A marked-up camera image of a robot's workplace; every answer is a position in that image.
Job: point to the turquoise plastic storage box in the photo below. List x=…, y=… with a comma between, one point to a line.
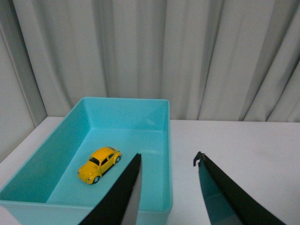
x=46, y=189

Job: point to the grey pleated curtain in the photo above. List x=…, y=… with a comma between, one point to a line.
x=232, y=60

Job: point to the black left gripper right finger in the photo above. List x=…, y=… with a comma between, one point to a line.
x=226, y=202

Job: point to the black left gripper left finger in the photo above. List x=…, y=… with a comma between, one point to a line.
x=121, y=203

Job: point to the yellow beetle toy car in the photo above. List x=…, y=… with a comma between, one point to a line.
x=98, y=164

